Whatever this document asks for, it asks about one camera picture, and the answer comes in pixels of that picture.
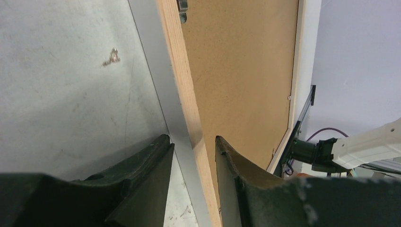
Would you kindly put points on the light wooden picture frame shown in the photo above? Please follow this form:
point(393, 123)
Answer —
point(176, 46)

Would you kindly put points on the brown frame backing board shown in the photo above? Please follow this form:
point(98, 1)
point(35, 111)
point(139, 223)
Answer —
point(241, 60)

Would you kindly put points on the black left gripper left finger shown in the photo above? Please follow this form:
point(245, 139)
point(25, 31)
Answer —
point(132, 193)

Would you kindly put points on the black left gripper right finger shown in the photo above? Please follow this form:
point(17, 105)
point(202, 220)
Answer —
point(253, 197)

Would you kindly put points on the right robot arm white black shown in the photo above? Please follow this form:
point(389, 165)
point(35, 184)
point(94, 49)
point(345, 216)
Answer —
point(373, 149)

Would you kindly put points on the aluminium front rail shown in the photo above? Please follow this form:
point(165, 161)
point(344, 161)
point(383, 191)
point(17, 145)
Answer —
point(285, 163)

